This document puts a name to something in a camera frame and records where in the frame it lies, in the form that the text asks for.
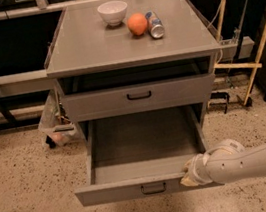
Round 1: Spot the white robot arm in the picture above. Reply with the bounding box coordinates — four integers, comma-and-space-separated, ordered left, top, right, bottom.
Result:
180, 139, 266, 187

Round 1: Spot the white ceramic bowl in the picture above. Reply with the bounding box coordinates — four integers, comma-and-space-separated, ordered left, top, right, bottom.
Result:
97, 0, 128, 26

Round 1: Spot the grey drawer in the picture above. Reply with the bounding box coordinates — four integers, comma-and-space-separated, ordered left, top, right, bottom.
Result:
74, 105, 206, 206
61, 73, 214, 123

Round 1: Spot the grey drawer cabinet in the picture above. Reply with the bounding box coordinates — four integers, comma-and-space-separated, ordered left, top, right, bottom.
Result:
34, 0, 235, 152

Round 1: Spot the grey top drawer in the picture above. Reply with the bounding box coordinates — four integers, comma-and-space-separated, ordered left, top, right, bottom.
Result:
61, 73, 214, 123

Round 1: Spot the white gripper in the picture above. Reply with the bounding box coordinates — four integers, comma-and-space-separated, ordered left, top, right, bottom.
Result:
180, 153, 213, 187

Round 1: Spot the orange fruit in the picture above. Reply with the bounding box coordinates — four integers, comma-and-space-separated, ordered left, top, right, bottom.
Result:
126, 13, 148, 36

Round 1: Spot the wooden frame stand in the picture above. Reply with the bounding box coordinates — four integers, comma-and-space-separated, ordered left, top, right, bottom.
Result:
203, 0, 266, 111

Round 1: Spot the silver blue soda can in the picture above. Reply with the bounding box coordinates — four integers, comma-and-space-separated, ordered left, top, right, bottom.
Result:
145, 11, 165, 39

